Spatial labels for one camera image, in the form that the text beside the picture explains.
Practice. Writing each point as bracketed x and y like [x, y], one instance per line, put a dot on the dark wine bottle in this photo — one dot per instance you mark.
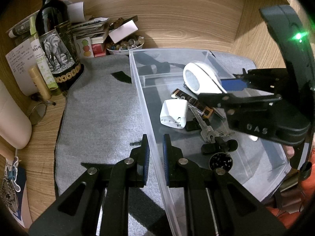
[56, 38]

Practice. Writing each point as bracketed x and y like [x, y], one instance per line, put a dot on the sticker card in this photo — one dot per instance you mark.
[14, 193]

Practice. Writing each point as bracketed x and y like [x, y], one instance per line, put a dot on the white card on bowl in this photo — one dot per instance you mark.
[123, 31]

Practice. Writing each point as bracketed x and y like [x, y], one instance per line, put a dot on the green white tube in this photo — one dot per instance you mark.
[40, 57]

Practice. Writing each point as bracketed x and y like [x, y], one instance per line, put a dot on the traffic light card box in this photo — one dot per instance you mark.
[84, 48]

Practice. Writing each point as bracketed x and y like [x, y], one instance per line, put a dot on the dark ridged round cap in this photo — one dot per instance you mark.
[221, 160]

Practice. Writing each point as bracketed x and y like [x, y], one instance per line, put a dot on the bowl of small trinkets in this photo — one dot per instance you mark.
[124, 46]

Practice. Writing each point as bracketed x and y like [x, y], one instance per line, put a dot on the eyeglasses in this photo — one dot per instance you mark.
[37, 112]

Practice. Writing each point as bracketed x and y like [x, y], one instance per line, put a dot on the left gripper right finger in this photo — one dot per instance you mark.
[171, 155]

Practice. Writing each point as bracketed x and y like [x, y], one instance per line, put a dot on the white tape measure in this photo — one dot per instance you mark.
[201, 78]

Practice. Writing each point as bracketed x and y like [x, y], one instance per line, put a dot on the white power adapter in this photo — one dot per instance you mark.
[173, 113]

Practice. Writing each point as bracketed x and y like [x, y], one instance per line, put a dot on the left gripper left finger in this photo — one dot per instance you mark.
[140, 166]

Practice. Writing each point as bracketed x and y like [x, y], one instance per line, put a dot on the silver keys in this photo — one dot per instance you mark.
[216, 141]

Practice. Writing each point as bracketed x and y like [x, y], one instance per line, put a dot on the black gold lighter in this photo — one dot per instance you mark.
[204, 111]

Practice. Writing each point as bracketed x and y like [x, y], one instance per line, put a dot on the stack of books and papers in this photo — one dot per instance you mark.
[81, 24]

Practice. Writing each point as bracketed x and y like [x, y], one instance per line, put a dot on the white paper note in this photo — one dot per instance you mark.
[20, 59]

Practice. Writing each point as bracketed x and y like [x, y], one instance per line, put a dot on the grey felt mat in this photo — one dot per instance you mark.
[112, 105]

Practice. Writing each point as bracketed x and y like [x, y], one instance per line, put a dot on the beige lip balm tube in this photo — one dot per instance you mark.
[39, 82]

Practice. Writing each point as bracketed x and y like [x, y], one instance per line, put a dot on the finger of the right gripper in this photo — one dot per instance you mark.
[231, 101]
[239, 83]

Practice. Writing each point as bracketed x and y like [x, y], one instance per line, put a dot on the cream pink mug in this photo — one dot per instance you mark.
[16, 128]

